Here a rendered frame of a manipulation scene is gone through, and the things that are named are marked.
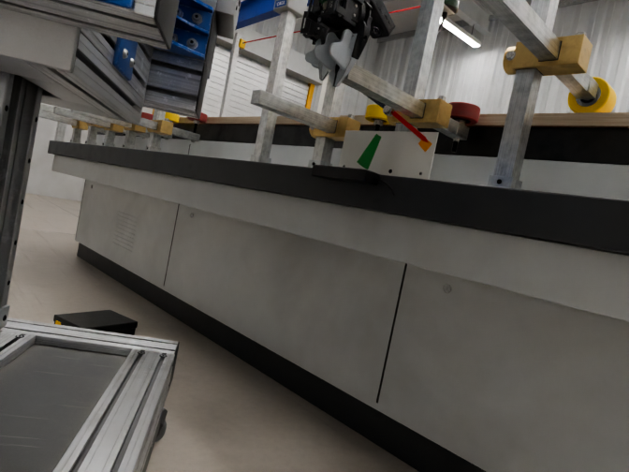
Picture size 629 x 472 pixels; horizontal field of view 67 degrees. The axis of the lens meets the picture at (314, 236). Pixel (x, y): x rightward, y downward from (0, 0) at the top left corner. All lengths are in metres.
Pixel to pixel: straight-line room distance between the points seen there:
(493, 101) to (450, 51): 1.63
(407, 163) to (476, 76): 9.22
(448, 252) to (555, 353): 0.31
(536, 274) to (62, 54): 0.77
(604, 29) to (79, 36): 9.18
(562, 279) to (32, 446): 0.84
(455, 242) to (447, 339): 0.32
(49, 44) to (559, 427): 1.07
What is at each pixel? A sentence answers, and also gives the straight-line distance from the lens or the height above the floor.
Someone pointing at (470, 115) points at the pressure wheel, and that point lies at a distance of 1.18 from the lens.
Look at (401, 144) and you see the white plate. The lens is 1.06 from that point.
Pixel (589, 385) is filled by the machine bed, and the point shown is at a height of 0.36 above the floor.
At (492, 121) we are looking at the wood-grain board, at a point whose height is 0.88.
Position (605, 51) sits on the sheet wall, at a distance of 9.30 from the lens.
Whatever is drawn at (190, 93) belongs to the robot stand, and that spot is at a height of 0.75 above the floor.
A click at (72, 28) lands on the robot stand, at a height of 0.72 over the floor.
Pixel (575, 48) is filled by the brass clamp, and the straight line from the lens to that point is 0.96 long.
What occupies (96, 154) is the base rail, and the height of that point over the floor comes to 0.65.
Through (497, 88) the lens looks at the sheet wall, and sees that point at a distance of 9.89.
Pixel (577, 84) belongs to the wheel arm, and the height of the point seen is 0.93.
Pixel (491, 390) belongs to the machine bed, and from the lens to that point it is 1.18.
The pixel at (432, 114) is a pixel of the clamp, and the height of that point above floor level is 0.84.
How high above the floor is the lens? 0.59
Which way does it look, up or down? 3 degrees down
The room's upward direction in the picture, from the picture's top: 11 degrees clockwise
